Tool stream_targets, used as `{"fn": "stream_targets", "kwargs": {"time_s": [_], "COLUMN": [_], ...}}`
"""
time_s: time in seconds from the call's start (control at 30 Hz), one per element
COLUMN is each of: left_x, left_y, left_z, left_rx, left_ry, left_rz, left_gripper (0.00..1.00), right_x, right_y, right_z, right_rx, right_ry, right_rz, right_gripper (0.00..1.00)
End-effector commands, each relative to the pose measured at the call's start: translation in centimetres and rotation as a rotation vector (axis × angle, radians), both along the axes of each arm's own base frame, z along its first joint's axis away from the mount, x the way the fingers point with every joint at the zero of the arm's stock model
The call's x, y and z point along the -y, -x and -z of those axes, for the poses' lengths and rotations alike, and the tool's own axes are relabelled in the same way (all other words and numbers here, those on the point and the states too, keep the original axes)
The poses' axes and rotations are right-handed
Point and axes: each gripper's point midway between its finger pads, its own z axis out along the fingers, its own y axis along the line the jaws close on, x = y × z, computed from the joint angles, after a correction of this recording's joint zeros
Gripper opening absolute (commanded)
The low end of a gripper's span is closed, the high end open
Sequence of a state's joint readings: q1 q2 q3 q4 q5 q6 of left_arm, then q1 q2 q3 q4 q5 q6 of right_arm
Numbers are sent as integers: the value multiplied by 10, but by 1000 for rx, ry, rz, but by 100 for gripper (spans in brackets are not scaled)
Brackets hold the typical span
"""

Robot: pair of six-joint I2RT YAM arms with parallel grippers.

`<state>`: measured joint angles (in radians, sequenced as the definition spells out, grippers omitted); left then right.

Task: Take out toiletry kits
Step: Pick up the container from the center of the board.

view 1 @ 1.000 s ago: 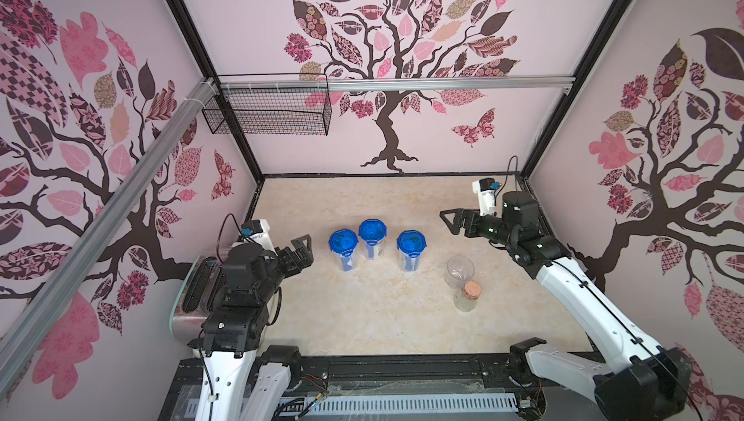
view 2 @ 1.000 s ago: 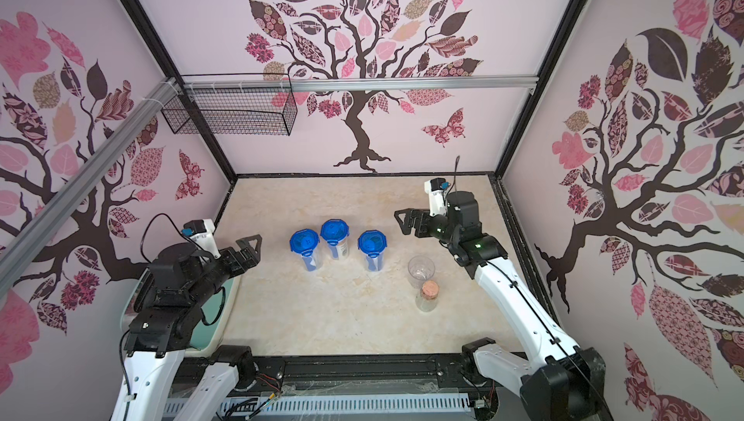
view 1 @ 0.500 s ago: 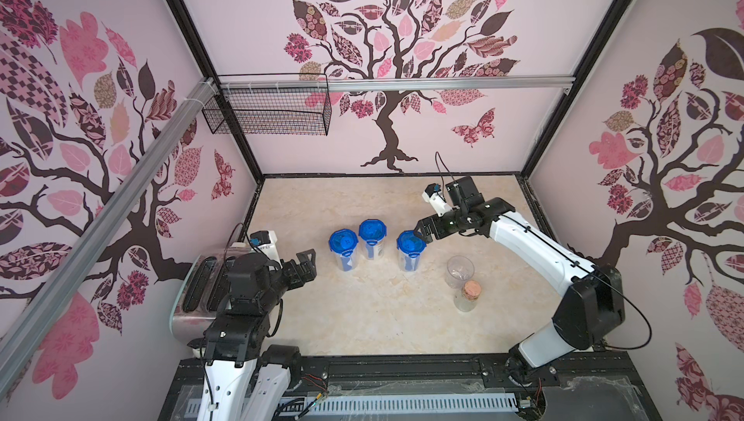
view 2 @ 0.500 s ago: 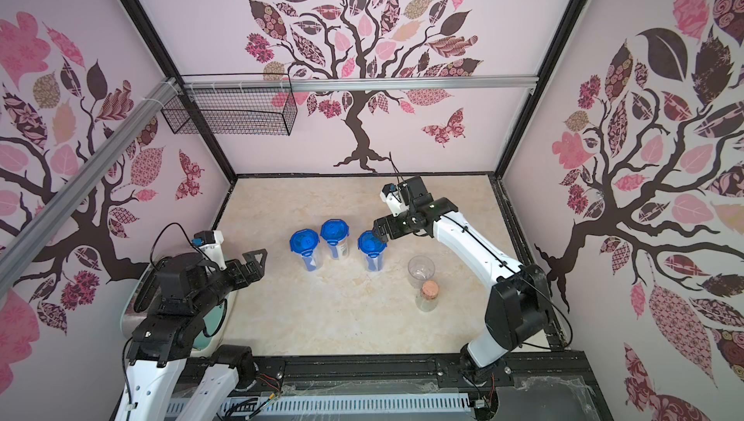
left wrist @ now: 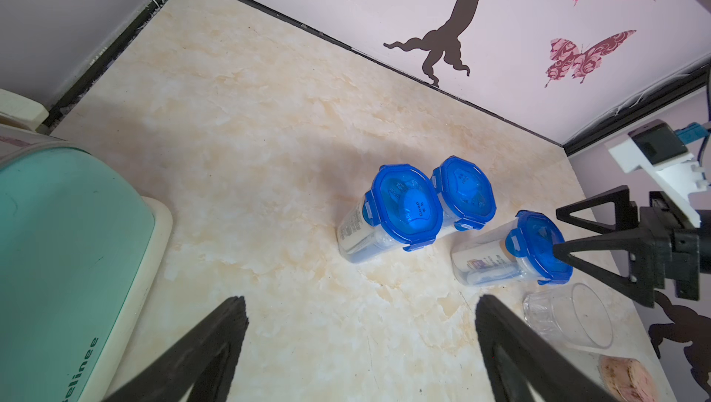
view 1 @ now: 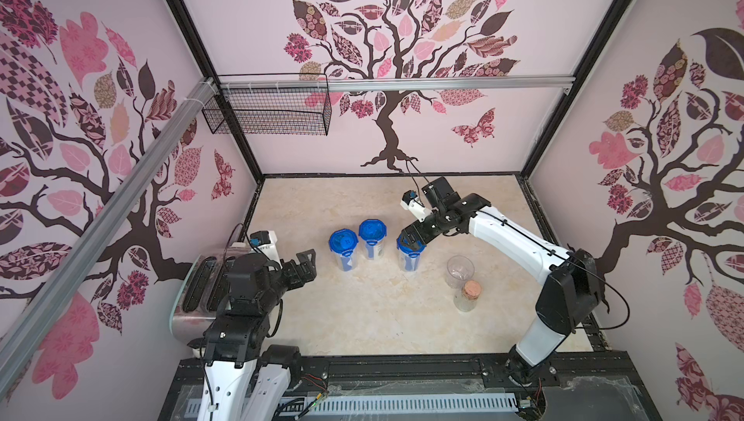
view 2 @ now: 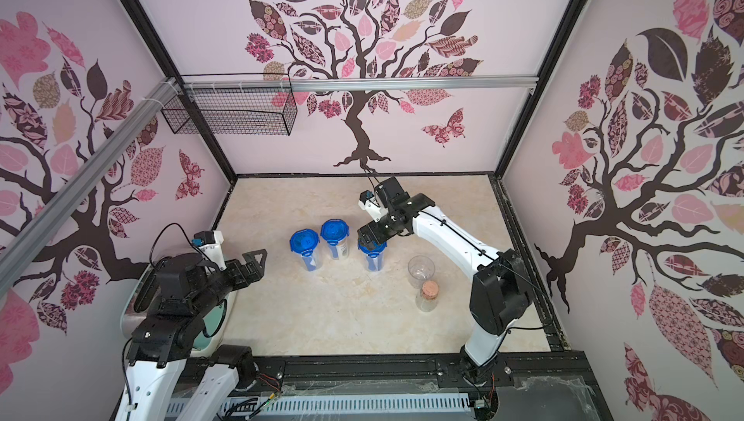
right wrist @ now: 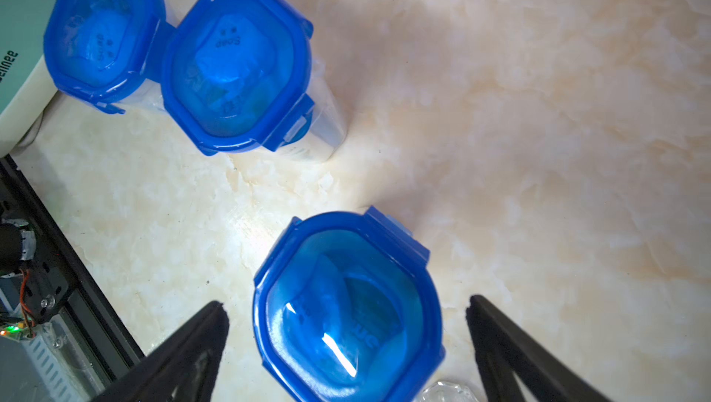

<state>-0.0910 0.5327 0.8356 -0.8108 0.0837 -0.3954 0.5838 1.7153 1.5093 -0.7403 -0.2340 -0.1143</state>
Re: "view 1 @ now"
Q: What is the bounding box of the blue lid toiletry container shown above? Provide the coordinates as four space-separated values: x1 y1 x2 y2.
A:
329 228 358 272
358 219 387 260
396 238 425 273

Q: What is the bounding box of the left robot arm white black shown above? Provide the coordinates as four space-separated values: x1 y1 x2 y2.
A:
198 250 317 420

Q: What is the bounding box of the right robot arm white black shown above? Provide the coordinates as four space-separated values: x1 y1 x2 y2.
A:
397 177 608 386

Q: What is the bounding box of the clear drinking glass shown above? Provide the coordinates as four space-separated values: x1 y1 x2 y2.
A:
445 255 475 289

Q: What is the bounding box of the small corked glass jar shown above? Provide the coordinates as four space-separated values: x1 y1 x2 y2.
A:
453 280 482 312

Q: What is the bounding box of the mint green silver toaster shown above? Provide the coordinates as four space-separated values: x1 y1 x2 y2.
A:
169 243 250 357

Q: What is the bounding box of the white slotted cable duct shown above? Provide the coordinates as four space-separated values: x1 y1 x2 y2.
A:
183 393 519 420

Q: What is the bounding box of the black wire basket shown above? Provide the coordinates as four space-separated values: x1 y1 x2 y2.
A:
201 72 332 136

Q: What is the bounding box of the back aluminium rail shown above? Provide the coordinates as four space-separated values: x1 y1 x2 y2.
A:
220 75 575 93

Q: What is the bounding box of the aluminium rail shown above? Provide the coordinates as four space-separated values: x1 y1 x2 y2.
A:
1 77 218 396
220 75 575 93

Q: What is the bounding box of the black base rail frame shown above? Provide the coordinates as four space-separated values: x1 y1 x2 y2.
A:
158 351 661 420

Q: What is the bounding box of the left aluminium rail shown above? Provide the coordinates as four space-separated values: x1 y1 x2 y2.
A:
1 77 218 396

